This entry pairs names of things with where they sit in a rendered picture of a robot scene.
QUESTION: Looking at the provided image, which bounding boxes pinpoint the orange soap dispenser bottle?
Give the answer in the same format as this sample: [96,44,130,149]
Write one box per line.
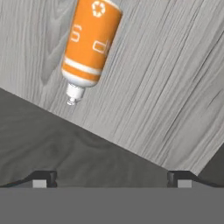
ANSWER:
[60,0,123,107]

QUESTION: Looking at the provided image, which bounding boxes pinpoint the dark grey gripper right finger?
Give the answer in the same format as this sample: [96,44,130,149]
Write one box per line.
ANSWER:
[166,170,224,189]

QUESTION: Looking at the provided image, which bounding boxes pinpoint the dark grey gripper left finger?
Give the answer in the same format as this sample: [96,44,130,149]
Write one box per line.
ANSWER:
[0,170,58,189]

